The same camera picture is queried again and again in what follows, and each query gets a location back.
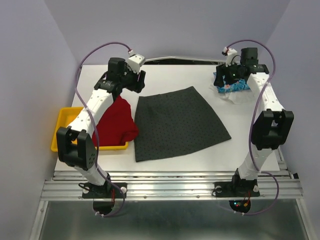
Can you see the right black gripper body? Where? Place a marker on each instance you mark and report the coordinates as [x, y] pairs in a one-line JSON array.
[[232, 73]]

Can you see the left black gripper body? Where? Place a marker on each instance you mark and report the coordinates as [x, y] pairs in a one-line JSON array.
[[130, 79]]

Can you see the red skirt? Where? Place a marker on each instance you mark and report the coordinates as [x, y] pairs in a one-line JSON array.
[[116, 127]]

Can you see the dark grey dotted skirt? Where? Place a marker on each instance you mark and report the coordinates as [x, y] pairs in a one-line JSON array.
[[175, 124]]

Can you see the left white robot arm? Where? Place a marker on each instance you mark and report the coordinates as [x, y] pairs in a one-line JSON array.
[[75, 146]]

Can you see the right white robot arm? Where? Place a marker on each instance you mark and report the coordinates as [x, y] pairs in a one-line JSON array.
[[270, 124]]

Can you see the blue floral skirt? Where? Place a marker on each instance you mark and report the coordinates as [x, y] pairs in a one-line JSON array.
[[240, 85]]

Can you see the white paper sheet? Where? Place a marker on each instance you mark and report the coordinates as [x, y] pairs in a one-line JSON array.
[[236, 97]]

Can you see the yellow plastic tray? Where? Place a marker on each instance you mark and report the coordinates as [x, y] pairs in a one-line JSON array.
[[65, 117]]

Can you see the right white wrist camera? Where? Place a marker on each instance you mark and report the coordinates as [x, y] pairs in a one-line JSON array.
[[229, 53]]

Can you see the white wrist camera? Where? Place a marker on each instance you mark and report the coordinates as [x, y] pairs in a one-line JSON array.
[[229, 53], [135, 62]]

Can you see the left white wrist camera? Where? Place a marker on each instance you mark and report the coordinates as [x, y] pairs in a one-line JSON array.
[[135, 62]]

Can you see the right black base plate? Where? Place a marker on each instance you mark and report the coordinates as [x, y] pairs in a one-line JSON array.
[[240, 194]]

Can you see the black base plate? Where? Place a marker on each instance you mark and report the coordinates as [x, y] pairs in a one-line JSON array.
[[240, 194], [103, 196]]

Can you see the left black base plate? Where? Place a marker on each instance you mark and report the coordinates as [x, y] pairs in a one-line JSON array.
[[103, 196]]

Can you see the aluminium mounting rail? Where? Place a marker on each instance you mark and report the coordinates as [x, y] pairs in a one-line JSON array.
[[170, 185]]

